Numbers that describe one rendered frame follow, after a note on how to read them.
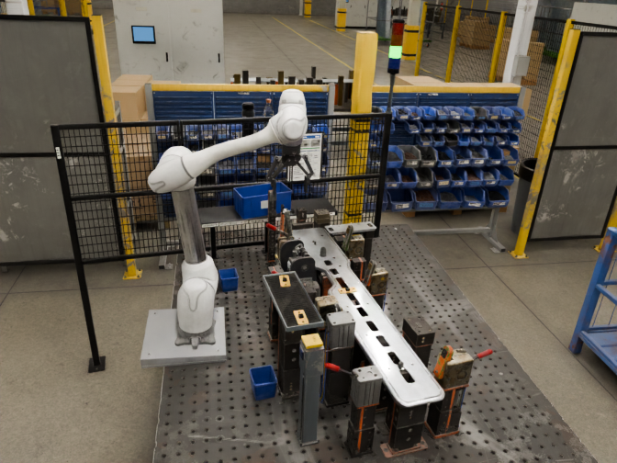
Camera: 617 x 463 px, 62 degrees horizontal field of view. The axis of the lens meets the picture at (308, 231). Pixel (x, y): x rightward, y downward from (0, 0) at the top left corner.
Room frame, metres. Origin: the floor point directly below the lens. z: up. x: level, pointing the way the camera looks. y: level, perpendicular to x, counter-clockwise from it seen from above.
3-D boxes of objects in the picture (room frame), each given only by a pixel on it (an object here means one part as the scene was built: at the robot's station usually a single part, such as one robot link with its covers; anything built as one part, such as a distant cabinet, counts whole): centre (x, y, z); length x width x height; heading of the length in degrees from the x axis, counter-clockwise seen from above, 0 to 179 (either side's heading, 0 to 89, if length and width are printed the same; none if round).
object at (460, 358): (1.49, -0.55, 0.88); 0.15 x 0.11 x 0.36; 109
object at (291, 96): (1.99, 0.08, 1.80); 0.13 x 0.11 x 0.16; 4
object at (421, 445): (1.39, -0.39, 0.84); 0.18 x 0.06 x 0.29; 109
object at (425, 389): (1.96, -0.20, 1.00); 1.38 x 0.22 x 0.02; 19
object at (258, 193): (2.77, 0.27, 1.09); 0.30 x 0.17 x 0.13; 117
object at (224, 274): (2.44, 0.43, 0.74); 0.11 x 0.10 x 0.09; 19
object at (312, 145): (2.98, 0.04, 1.30); 0.23 x 0.02 x 0.31; 109
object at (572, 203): (4.40, -2.44, 1.00); 1.04 x 0.14 x 2.00; 101
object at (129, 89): (6.44, 2.08, 0.52); 1.20 x 0.80 x 1.05; 8
